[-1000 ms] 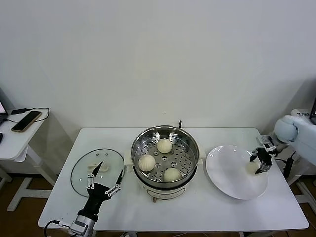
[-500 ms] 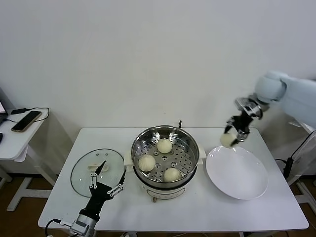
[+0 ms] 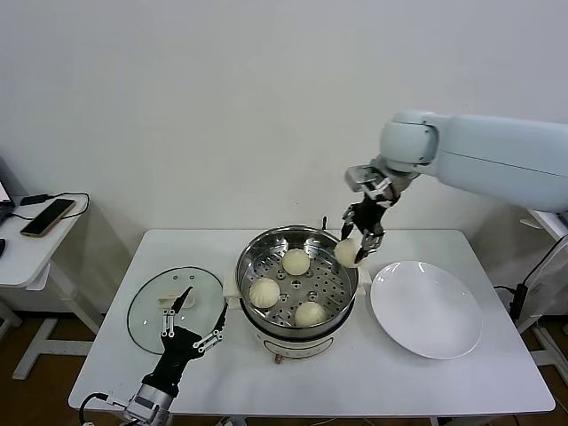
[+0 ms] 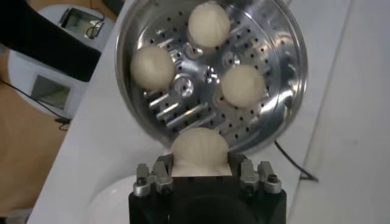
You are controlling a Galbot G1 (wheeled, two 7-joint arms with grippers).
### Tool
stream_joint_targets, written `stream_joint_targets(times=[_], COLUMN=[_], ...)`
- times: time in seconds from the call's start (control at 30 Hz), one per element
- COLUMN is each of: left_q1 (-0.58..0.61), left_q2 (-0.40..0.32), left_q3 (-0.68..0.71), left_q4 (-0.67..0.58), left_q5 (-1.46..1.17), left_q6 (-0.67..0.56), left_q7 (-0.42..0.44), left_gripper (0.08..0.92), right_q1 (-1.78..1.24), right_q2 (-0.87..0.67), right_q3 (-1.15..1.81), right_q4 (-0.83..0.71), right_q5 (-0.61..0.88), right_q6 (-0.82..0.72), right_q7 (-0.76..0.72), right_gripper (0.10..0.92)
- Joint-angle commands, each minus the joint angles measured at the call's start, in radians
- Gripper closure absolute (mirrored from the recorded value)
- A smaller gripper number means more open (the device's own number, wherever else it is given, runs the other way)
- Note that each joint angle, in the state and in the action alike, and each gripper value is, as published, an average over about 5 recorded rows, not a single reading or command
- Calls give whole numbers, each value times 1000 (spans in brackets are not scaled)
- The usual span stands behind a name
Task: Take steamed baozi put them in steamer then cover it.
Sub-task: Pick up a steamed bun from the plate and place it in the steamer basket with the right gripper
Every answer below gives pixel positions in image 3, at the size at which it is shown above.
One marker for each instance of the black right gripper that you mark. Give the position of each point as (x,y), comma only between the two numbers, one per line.
(373,215)

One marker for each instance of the black laptop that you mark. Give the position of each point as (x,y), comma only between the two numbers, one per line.
(4,191)

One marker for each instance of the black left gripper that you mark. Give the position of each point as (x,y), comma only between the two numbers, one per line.
(179,346)

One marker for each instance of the white oval plate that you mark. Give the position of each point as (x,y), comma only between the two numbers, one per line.
(426,310)

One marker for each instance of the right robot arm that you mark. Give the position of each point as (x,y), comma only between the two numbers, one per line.
(488,146)

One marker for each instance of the white steamed baozi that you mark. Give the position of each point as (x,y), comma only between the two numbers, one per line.
(264,294)
(310,314)
(296,262)
(346,253)

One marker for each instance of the white side table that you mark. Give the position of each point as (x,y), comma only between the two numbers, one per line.
(543,284)
(26,262)

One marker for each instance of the white electric cooker pot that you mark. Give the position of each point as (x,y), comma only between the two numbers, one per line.
(302,344)

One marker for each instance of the black smartphone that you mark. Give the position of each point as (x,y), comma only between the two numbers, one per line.
(49,217)

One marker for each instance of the glass pot lid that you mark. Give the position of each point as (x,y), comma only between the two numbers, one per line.
(151,310)

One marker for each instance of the stainless steel steamer basket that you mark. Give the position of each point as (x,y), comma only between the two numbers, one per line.
(319,284)

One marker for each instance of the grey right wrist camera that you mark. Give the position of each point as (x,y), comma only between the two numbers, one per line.
(359,175)

